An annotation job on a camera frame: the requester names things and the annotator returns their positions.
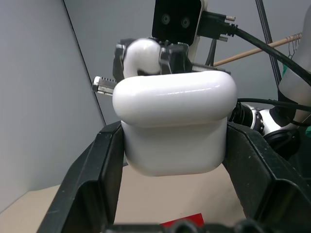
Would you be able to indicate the red flat object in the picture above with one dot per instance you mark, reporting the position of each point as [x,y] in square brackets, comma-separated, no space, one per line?
[187,219]

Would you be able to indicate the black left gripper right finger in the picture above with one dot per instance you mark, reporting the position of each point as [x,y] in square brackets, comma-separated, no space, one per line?
[262,179]

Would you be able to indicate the black stand pole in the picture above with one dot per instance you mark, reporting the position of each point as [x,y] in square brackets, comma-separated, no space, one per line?
[268,36]

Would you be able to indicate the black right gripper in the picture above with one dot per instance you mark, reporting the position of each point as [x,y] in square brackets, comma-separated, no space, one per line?
[104,85]

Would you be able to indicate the white earbud charging case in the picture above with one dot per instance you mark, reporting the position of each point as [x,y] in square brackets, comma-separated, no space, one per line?
[175,121]

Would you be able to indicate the wooden rod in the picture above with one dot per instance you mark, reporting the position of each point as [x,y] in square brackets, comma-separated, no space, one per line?
[247,53]

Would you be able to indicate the white earbud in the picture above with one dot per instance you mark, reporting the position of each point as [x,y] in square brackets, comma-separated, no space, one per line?
[145,52]

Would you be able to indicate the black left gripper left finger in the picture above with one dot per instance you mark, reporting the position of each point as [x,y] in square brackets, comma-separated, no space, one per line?
[87,174]

